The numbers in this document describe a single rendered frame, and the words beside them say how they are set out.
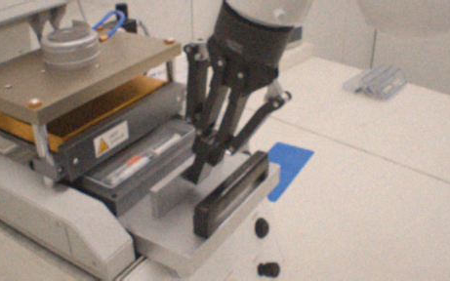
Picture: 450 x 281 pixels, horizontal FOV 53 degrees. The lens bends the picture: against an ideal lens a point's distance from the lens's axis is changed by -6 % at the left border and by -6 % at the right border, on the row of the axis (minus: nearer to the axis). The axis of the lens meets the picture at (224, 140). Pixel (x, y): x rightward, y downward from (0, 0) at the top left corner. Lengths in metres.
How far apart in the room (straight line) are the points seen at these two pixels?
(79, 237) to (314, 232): 0.49
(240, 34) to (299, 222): 0.54
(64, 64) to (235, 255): 0.36
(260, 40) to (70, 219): 0.28
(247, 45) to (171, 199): 0.23
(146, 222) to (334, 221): 0.46
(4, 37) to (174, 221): 0.41
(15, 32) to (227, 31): 0.44
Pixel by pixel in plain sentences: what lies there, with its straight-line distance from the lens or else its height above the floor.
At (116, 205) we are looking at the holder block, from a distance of 0.58.
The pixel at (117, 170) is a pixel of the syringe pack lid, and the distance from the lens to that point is 0.61.
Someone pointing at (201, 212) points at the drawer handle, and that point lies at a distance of 0.53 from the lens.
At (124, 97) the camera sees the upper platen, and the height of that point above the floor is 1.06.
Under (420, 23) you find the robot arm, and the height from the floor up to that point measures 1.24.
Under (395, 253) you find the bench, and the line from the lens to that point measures 0.90.
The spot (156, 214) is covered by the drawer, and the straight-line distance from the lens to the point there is 0.58.
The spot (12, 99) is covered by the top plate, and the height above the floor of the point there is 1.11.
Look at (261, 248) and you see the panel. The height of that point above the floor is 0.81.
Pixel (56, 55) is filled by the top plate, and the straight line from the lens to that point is 0.65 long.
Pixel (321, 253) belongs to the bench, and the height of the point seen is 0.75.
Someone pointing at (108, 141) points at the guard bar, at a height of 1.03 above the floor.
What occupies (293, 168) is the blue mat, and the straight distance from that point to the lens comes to 1.08.
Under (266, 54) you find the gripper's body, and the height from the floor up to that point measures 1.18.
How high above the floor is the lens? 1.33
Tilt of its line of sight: 30 degrees down
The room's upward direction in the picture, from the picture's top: straight up
